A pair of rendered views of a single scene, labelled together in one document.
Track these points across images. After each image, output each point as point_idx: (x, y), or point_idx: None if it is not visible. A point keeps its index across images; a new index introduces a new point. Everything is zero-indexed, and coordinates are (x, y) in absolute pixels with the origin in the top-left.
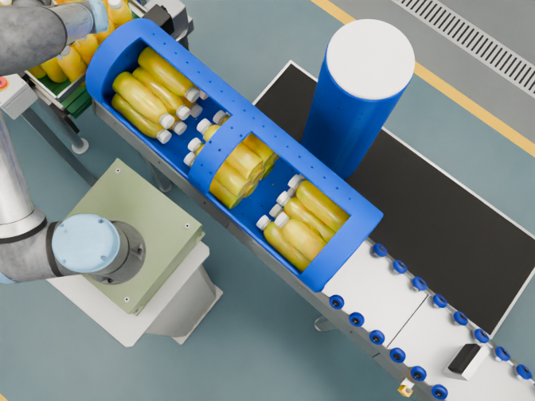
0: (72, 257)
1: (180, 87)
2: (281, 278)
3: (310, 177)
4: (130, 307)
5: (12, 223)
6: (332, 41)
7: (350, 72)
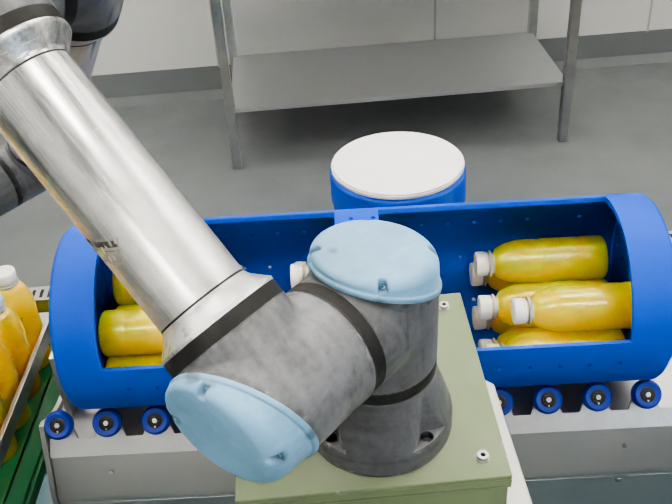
0: (387, 269)
1: None
2: (581, 474)
3: (509, 201)
4: (503, 463)
5: (232, 277)
6: (337, 174)
7: (393, 181)
